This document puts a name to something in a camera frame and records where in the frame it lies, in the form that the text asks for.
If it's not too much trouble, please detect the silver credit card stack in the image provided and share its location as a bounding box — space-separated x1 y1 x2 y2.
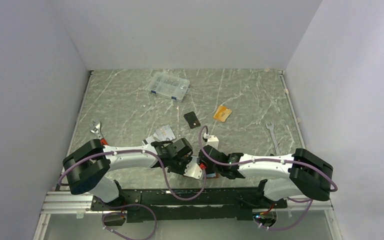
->
142 125 176 145

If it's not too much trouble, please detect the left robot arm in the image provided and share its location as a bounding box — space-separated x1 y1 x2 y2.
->
60 138 203 210

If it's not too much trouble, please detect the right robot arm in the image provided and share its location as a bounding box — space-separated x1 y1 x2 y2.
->
198 145 338 208

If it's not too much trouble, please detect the black credit card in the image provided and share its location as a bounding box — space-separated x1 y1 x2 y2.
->
183 111 201 129

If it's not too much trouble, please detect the orange credit card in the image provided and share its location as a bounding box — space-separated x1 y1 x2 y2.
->
213 105 232 123

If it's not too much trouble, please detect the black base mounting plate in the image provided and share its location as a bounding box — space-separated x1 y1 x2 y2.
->
90 187 288 223

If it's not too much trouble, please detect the silver open-end wrench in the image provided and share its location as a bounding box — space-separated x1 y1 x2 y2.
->
265 122 281 156

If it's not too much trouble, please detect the clear plastic screw box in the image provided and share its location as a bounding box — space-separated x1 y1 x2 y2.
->
146 72 190 102

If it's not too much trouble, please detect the red adjustable wrench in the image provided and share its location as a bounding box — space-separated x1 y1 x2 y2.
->
89 120 109 146

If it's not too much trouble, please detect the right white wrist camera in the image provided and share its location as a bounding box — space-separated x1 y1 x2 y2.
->
203 133 219 150

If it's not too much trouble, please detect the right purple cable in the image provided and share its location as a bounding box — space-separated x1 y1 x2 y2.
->
198 125 339 232

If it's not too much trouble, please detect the aluminium frame rail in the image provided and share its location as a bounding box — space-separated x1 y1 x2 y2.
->
33 191 93 240

